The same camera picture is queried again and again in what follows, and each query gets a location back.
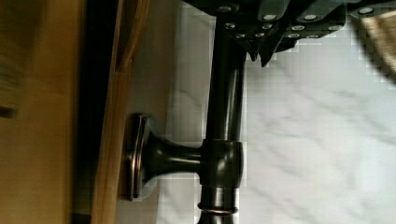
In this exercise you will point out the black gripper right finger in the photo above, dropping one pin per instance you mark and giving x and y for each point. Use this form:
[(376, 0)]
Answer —
[(317, 18)]

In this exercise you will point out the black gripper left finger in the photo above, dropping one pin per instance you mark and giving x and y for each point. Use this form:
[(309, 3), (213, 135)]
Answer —
[(257, 26)]

